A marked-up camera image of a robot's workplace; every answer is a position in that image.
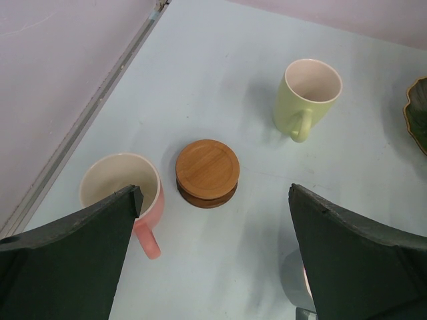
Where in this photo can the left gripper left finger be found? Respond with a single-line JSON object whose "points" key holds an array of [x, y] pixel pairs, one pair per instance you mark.
{"points": [[69, 268]]}

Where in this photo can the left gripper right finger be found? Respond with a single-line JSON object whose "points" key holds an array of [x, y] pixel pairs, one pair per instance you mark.
{"points": [[356, 267]]}

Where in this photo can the grey mug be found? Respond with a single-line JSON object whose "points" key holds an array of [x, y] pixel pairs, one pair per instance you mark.
{"points": [[295, 285]]}

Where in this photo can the pink mug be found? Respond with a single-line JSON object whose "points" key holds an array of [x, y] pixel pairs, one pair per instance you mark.
{"points": [[113, 173]]}

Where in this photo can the wooden coaster stack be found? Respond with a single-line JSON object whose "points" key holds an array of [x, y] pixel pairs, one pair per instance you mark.
{"points": [[207, 173]]}

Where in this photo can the three-tier dark cake stand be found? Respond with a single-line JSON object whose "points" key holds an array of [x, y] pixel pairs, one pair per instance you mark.
{"points": [[414, 112]]}

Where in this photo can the green mug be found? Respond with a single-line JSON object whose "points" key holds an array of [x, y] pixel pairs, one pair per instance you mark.
{"points": [[307, 91]]}

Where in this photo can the left aluminium frame post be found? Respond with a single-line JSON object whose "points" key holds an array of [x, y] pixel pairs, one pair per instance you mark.
{"points": [[58, 59]]}

